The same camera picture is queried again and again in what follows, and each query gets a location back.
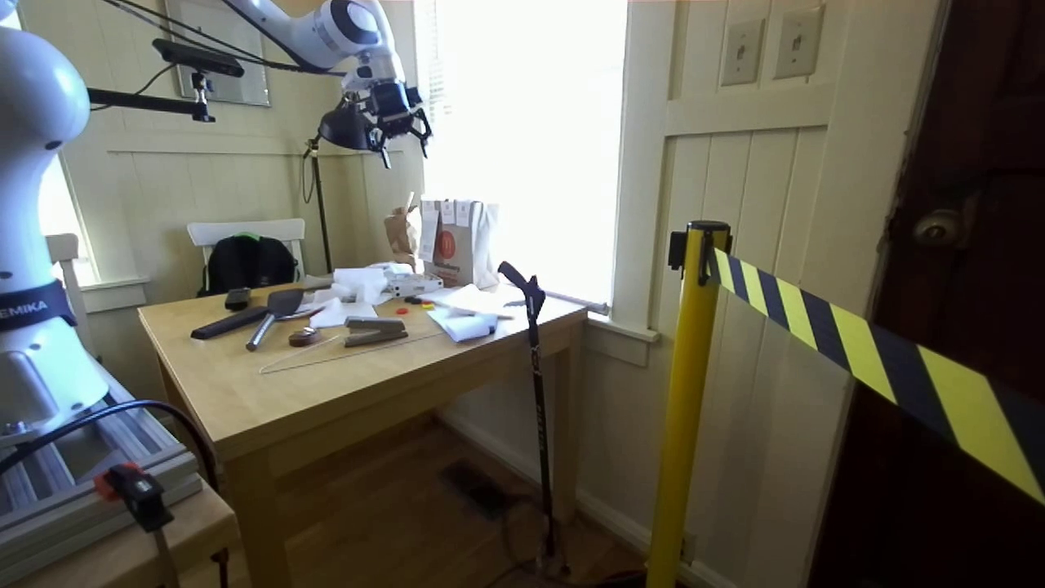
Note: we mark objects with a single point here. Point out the black desk lamp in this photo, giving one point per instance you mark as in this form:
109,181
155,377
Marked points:
318,218

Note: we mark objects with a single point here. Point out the black camera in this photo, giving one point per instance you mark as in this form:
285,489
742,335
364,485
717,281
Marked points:
197,57

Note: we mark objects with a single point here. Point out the brown paper bag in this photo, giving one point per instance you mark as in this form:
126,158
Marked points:
402,232

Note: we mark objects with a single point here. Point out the orange black clamp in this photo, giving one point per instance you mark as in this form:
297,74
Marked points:
134,491

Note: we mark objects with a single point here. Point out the beige light switch plate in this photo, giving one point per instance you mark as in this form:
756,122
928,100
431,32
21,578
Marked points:
742,51
798,45

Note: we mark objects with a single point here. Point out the yellow black barrier tape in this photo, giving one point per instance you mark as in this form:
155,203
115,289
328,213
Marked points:
871,362

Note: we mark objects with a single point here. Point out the light wooden table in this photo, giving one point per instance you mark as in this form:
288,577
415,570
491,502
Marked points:
328,394

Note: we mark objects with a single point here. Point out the dark brown door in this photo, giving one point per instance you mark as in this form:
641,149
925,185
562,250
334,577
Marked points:
982,164

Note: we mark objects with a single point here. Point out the round metal door knob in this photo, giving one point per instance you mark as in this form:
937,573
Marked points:
935,230

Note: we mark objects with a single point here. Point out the white wooden chair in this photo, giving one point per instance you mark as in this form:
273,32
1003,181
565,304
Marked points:
246,230

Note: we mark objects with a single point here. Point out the white booklet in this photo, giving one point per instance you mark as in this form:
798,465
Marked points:
462,326

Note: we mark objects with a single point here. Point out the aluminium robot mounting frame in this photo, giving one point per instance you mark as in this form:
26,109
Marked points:
100,479

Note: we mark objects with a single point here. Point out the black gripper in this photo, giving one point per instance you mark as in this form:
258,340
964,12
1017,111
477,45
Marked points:
381,109

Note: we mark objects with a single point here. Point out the long black remote control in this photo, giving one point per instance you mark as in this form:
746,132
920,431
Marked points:
231,326

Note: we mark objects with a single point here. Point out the white wooden furniture piece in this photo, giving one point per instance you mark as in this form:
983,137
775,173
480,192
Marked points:
63,263

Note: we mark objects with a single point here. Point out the crumpled white paper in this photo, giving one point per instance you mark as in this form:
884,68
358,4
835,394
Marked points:
364,281

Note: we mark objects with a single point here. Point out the grey wall panel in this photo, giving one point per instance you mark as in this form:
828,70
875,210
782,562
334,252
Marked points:
246,87

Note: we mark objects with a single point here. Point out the long black stick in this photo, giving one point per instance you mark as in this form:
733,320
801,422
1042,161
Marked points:
540,435

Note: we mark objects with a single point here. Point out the bright window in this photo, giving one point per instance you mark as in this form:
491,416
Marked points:
544,132

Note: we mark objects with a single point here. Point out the grey stapler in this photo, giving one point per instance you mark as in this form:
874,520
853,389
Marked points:
378,330

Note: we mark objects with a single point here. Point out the flat white paper sheet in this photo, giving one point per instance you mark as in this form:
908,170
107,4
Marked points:
336,319

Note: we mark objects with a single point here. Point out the small brown round object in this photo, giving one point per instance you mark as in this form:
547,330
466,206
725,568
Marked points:
304,337

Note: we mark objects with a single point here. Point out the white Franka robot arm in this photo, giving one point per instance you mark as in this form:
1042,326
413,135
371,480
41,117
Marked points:
35,100

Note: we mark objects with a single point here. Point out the yellow stanchion post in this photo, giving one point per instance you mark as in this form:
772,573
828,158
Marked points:
687,412

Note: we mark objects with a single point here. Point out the black backpack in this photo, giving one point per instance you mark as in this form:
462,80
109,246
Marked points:
250,266

